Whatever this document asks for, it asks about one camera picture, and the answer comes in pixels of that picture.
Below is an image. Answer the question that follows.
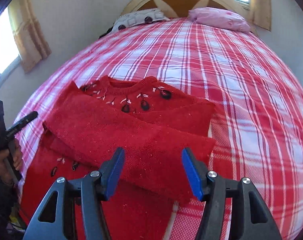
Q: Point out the beige curtain left wall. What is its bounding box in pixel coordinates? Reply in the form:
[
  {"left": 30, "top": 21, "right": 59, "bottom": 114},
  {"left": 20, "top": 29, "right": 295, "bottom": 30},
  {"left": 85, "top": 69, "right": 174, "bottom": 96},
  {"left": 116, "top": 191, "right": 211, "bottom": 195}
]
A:
[{"left": 8, "top": 0, "right": 51, "bottom": 73}]

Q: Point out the left forearm dark sleeve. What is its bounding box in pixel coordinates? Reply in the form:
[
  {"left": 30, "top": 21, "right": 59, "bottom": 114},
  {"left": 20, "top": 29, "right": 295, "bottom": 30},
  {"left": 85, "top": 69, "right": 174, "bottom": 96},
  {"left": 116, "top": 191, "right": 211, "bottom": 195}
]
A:
[{"left": 0, "top": 177, "right": 19, "bottom": 239}]

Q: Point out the red knit sweater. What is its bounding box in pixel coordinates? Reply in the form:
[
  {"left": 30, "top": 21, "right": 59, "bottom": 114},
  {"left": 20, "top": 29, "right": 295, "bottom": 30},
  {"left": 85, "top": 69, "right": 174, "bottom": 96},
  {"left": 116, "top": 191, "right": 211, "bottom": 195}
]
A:
[{"left": 20, "top": 76, "right": 215, "bottom": 239}]

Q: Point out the left wall window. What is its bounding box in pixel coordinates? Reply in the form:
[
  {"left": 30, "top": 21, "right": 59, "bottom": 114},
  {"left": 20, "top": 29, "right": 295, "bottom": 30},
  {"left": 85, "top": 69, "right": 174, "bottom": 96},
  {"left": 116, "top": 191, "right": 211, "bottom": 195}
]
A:
[{"left": 0, "top": 8, "right": 20, "bottom": 87}]

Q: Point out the dark cloth beside pillow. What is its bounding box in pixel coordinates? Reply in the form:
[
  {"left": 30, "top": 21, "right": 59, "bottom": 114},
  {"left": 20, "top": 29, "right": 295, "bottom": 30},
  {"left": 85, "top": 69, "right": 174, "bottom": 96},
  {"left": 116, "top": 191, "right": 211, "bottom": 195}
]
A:
[{"left": 99, "top": 27, "right": 113, "bottom": 38}]

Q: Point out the grey patterned pillow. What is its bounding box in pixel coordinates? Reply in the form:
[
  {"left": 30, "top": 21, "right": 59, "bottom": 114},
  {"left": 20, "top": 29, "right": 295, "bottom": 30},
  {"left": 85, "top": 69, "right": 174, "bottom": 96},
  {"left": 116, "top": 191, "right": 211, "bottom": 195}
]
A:
[{"left": 111, "top": 8, "right": 169, "bottom": 33}]

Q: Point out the left hand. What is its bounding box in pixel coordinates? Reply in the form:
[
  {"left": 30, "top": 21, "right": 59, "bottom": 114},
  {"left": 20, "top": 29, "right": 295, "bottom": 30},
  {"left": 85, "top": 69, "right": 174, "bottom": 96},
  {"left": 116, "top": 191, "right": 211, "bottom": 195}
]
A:
[{"left": 0, "top": 139, "right": 23, "bottom": 185}]

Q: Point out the pink pillow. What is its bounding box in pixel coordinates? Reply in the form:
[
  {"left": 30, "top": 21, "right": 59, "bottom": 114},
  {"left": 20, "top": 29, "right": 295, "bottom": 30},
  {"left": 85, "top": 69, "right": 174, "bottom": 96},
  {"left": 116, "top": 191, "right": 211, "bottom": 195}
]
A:
[{"left": 188, "top": 7, "right": 251, "bottom": 33}]

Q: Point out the red white plaid bedspread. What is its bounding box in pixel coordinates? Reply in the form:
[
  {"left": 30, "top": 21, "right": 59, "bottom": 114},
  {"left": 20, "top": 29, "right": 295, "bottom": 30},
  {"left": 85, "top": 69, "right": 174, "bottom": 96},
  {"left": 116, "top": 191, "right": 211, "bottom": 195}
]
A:
[{"left": 18, "top": 18, "right": 303, "bottom": 239}]

